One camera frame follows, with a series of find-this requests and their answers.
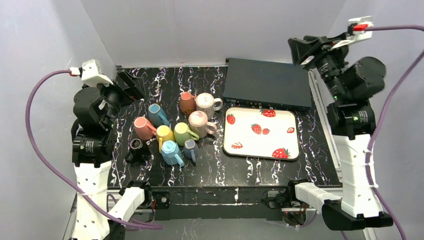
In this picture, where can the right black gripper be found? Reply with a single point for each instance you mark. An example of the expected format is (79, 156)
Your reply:
(313, 52)

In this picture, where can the beige pink mug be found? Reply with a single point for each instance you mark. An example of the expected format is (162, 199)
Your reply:
(200, 124)

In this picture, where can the white floral mug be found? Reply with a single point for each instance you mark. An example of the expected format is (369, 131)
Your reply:
(208, 104)

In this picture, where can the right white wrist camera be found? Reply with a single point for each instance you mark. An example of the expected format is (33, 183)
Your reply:
(356, 32)

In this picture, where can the yellow mug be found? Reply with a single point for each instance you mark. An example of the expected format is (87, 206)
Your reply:
(163, 134)

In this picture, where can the dark flat metal box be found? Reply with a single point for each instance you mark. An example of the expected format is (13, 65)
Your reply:
(269, 84)

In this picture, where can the small grey blue mug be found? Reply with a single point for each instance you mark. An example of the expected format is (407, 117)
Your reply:
(191, 150)

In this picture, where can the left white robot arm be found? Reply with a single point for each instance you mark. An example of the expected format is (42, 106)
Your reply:
(96, 109)

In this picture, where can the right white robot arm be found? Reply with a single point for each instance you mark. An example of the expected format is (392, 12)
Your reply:
(352, 122)

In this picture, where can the strawberry print white tray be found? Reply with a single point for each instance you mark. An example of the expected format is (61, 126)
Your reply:
(261, 133)

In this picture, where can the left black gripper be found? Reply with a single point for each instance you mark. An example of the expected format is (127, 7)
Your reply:
(120, 87)

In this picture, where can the brown mug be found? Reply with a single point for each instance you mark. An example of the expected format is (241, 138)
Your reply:
(187, 103)

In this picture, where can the black mug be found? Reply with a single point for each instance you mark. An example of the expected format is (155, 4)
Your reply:
(138, 152)

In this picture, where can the teal blue mug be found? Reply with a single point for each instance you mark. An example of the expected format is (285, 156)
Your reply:
(157, 115)

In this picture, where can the light blue faceted mug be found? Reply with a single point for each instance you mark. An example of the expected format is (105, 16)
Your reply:
(171, 153)

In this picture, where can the light green mug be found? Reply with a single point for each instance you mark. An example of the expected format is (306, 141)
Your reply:
(182, 133)

